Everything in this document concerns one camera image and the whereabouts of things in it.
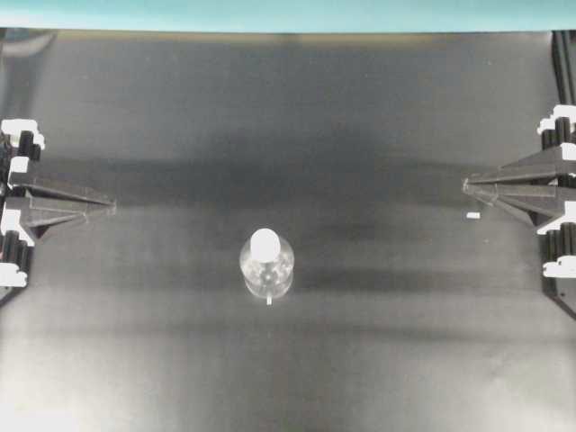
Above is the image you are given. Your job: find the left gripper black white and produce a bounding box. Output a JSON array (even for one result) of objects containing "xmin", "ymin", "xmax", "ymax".
[{"xmin": 1, "ymin": 119, "xmax": 115, "ymax": 288}]

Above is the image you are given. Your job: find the black aluminium frame rail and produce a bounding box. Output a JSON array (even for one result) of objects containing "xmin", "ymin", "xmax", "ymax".
[{"xmin": 552, "ymin": 30, "xmax": 575, "ymax": 105}]

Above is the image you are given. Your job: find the white bottle cap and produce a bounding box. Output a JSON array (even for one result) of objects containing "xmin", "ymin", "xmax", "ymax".
[{"xmin": 249, "ymin": 228, "xmax": 281, "ymax": 264}]

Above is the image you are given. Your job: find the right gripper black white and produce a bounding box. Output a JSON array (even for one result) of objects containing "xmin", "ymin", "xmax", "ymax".
[{"xmin": 462, "ymin": 103, "xmax": 576, "ymax": 278}]

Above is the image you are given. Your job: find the clear plastic bottle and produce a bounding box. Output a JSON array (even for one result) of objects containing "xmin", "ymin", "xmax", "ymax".
[{"xmin": 238, "ymin": 231, "xmax": 295, "ymax": 306}]

